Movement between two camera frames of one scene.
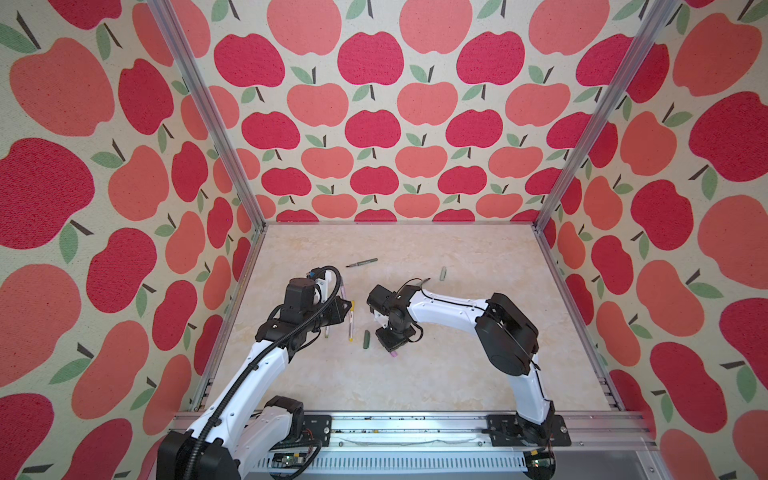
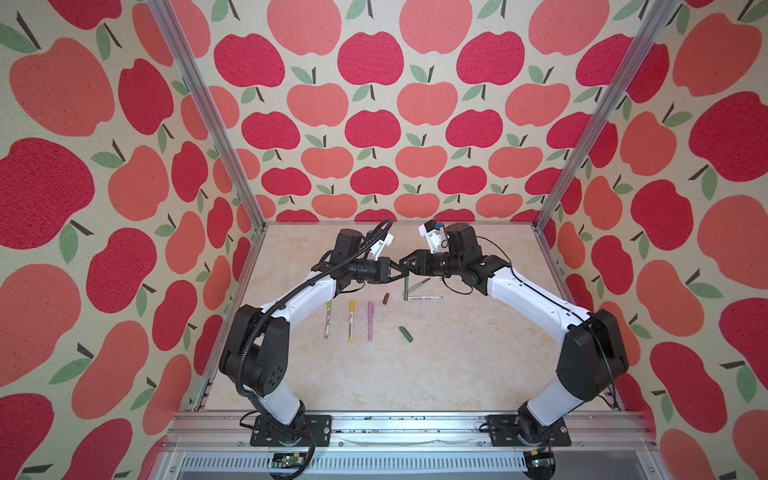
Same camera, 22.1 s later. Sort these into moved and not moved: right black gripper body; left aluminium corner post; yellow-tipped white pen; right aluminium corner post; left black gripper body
Moved: right black gripper body; left black gripper body
Not moved: yellow-tipped white pen; right aluminium corner post; left aluminium corner post
